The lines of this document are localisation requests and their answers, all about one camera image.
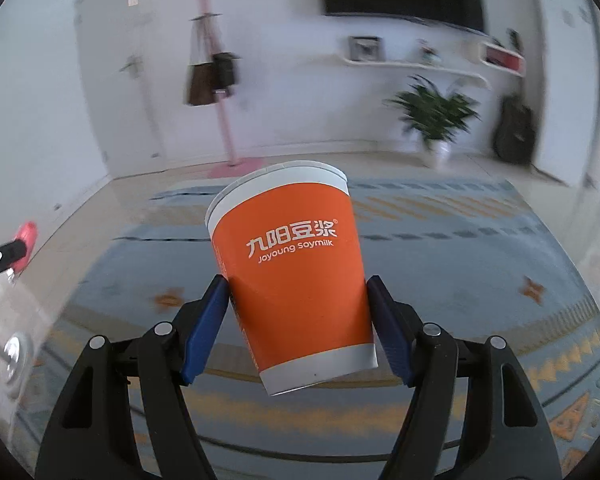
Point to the brown hanging handbag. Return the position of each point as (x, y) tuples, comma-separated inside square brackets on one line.
[(200, 91)]

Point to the white lower wall shelf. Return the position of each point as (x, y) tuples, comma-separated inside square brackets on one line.
[(473, 78)]

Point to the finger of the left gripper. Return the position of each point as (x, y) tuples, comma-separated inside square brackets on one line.
[(0, 259)]

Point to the pink sponge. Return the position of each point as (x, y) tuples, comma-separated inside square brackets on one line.
[(27, 235)]

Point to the black hanging handbag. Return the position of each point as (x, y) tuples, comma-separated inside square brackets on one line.
[(224, 62)]

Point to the orange paper soymilk cup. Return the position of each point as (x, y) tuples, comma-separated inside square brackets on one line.
[(285, 239)]

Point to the pink coat stand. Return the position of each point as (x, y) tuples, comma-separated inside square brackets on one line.
[(234, 166)]

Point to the green potted plant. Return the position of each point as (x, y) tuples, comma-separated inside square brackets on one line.
[(437, 116)]

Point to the white door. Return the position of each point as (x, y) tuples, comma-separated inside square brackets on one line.
[(115, 88)]

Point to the patterned blue area rug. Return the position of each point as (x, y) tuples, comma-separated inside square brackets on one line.
[(479, 257)]

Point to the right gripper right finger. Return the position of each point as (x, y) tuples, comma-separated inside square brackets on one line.
[(505, 432)]

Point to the black acoustic guitar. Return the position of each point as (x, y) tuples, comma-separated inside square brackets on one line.
[(513, 138)]

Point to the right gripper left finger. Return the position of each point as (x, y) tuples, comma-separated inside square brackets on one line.
[(90, 433)]

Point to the red white cube shelf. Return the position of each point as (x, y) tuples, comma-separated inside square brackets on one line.
[(498, 57)]

